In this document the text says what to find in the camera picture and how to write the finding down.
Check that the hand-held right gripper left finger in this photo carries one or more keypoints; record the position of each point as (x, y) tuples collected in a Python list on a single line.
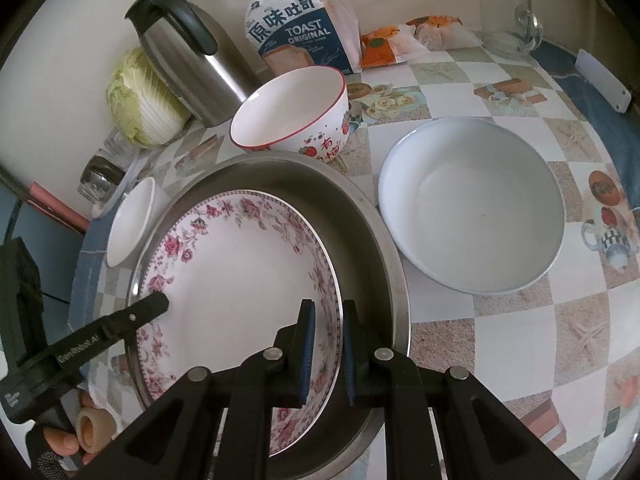
[(306, 355)]

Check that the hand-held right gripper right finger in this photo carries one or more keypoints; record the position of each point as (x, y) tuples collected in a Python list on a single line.
[(348, 355)]

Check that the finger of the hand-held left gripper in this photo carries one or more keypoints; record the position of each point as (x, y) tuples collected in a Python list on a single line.
[(142, 312)]

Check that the stainless steel pan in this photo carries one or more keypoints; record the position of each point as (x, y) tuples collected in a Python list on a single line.
[(365, 260)]

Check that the round floral plate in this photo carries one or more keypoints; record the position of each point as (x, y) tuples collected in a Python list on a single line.
[(235, 285)]

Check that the pale blue bowl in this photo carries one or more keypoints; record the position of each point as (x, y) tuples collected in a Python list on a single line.
[(475, 210)]

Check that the person's left hand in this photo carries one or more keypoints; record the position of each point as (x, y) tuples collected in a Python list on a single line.
[(92, 427)]

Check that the small white bowl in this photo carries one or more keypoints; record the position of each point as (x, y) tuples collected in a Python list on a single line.
[(132, 220)]

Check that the glasses on small plate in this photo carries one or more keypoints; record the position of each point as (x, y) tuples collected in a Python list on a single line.
[(120, 200)]

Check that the checked tablecloth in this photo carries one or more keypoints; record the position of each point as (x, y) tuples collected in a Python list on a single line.
[(500, 340)]

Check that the clear glass cup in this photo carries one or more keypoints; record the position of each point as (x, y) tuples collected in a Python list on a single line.
[(120, 147)]

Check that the napa cabbage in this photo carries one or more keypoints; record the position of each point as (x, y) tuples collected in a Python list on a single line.
[(142, 102)]

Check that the red-rimmed printed bowl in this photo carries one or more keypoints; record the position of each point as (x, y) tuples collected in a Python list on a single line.
[(290, 110)]

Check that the stainless steel thermos jug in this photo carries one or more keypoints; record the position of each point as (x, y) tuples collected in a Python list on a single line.
[(200, 65)]

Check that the bag of toast bread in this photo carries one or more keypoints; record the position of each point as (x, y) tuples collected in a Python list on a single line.
[(305, 30)]

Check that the clear glass mug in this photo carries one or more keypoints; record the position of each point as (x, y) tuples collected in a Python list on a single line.
[(510, 25)]

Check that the white power strip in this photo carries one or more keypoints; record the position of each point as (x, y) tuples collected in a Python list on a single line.
[(602, 80)]

